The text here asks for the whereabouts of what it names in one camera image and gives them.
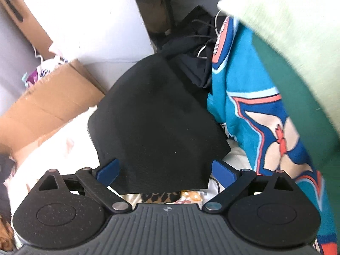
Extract leopard print garment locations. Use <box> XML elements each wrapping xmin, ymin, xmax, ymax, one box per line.
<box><xmin>141</xmin><ymin>191</ymin><xmax>181</xmax><ymax>204</ymax></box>

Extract white charger cable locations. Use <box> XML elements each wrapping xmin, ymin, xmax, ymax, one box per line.
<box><xmin>197</xmin><ymin>9</ymin><xmax>227</xmax><ymax>59</ymax></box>

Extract black shorts with bear-print trim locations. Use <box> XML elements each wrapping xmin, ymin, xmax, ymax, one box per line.
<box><xmin>87</xmin><ymin>54</ymin><xmax>231</xmax><ymax>195</ymax></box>

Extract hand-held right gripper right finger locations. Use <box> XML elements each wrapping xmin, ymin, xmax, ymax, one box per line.
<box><xmin>203</xmin><ymin>159</ymin><xmax>296</xmax><ymax>214</ymax></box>

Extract cream bear printed blanket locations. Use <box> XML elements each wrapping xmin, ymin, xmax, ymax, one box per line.
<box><xmin>4</xmin><ymin>106</ymin><xmax>256</xmax><ymax>213</ymax></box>

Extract pink and white package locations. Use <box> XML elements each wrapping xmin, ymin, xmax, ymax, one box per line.
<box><xmin>21</xmin><ymin>56</ymin><xmax>73</xmax><ymax>89</ymax></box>

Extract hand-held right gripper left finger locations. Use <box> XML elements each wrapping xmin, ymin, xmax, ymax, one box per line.
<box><xmin>38</xmin><ymin>158</ymin><xmax>132</xmax><ymax>214</ymax></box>

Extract flat cardboard sheet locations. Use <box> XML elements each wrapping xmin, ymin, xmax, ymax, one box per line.
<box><xmin>0</xmin><ymin>58</ymin><xmax>106</xmax><ymax>163</ymax></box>

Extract person's green sweater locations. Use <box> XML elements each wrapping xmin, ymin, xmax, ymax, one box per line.
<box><xmin>217</xmin><ymin>0</ymin><xmax>340</xmax><ymax>181</ymax></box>

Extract tall cardboard box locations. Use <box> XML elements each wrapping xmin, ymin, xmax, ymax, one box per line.
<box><xmin>0</xmin><ymin>0</ymin><xmax>54</xmax><ymax>59</ymax></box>

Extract black clothing pile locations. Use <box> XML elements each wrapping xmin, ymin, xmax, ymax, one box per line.
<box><xmin>157</xmin><ymin>5</ymin><xmax>221</xmax><ymax>91</ymax></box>

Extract teal printed jersey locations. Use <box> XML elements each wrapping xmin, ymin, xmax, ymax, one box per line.
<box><xmin>207</xmin><ymin>16</ymin><xmax>336</xmax><ymax>255</ymax></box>

